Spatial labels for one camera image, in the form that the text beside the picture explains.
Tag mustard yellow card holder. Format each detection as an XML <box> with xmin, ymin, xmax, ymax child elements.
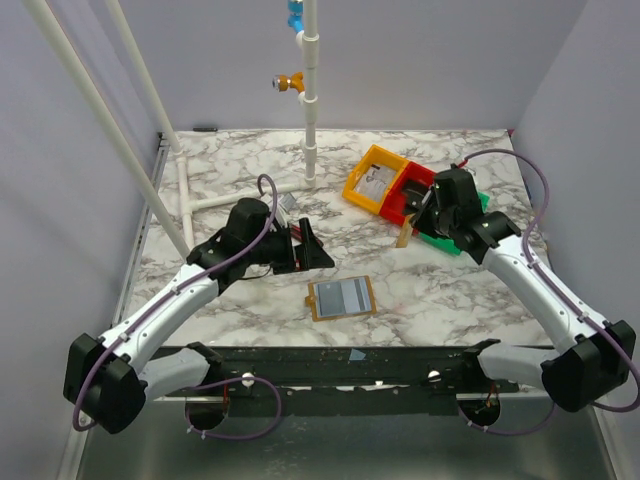
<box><xmin>305</xmin><ymin>276</ymin><xmax>377</xmax><ymax>322</ymax></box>

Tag gold credit card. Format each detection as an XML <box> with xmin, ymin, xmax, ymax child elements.
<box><xmin>395</xmin><ymin>214</ymin><xmax>414</xmax><ymax>248</ymax></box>

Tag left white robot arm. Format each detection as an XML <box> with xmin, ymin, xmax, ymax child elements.
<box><xmin>63</xmin><ymin>198</ymin><xmax>335</xmax><ymax>434</ymax></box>

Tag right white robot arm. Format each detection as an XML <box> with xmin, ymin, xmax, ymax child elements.
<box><xmin>411</xmin><ymin>168</ymin><xmax>636</xmax><ymax>412</ymax></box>

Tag cards in yellow bin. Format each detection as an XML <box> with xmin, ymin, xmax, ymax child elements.
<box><xmin>354</xmin><ymin>164</ymin><xmax>396</xmax><ymax>202</ymax></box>

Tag red black utility knife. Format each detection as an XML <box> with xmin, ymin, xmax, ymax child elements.
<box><xmin>289</xmin><ymin>225</ymin><xmax>324</xmax><ymax>270</ymax></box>

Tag green plastic bin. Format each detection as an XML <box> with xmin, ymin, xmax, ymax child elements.
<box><xmin>418</xmin><ymin>192</ymin><xmax>490</xmax><ymax>256</ymax></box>

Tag black items in red bin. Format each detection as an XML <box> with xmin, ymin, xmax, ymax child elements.
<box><xmin>401</xmin><ymin>179</ymin><xmax>431</xmax><ymax>215</ymax></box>

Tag red plastic bin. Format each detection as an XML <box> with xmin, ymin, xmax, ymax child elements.
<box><xmin>379</xmin><ymin>161</ymin><xmax>436</xmax><ymax>226</ymax></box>

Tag yellow plastic bin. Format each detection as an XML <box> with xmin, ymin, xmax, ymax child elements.
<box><xmin>342</xmin><ymin>145</ymin><xmax>409</xmax><ymax>215</ymax></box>

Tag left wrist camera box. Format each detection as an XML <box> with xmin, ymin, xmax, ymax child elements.
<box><xmin>276</xmin><ymin>192</ymin><xmax>296</xmax><ymax>227</ymax></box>

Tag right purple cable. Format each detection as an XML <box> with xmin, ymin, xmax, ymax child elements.
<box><xmin>452</xmin><ymin>148</ymin><xmax>640</xmax><ymax>436</ymax></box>

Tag purple cable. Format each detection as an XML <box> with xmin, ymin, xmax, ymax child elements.
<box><xmin>452</xmin><ymin>148</ymin><xmax>640</xmax><ymax>436</ymax></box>
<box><xmin>72</xmin><ymin>173</ymin><xmax>284</xmax><ymax>441</ymax></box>

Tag orange camera on pole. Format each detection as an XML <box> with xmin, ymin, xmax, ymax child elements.
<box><xmin>272</xmin><ymin>72</ymin><xmax>305</xmax><ymax>93</ymax></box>

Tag black mounting rail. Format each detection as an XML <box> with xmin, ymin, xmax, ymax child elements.
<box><xmin>164</xmin><ymin>344</ymin><xmax>521</xmax><ymax>416</ymax></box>

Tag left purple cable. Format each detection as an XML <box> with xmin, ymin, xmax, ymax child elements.
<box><xmin>72</xmin><ymin>173</ymin><xmax>284</xmax><ymax>441</ymax></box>

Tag white PVC pipe frame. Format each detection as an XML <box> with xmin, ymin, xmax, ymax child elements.
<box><xmin>23</xmin><ymin>1</ymin><xmax>320</xmax><ymax>257</ymax></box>

